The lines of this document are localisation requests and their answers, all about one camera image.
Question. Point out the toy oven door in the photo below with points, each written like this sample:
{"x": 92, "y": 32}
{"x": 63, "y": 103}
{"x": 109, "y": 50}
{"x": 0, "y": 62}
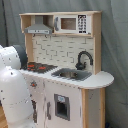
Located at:
{"x": 35, "y": 111}

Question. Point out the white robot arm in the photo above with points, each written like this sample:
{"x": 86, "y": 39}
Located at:
{"x": 14, "y": 93}

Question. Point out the wooden toy kitchen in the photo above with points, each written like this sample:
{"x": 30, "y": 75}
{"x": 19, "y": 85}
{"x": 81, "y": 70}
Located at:
{"x": 87, "y": 97}

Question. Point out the grey toy sink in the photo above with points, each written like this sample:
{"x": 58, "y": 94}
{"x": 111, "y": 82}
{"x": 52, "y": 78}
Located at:
{"x": 72, "y": 74}

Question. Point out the black toy faucet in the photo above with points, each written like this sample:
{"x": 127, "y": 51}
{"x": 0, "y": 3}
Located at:
{"x": 85, "y": 61}

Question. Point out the black toy stovetop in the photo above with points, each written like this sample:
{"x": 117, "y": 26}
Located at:
{"x": 39, "y": 67}

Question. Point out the red stove knob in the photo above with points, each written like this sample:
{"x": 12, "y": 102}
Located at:
{"x": 33, "y": 84}

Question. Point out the grey ice dispenser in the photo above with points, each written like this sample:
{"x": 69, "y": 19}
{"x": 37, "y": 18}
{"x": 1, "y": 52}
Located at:
{"x": 62, "y": 107}

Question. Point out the toy microwave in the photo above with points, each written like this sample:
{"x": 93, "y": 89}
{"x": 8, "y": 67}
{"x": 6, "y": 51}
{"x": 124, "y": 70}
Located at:
{"x": 74, "y": 24}

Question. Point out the grey range hood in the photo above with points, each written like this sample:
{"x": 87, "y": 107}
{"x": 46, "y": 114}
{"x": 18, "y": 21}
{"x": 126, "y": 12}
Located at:
{"x": 38, "y": 27}

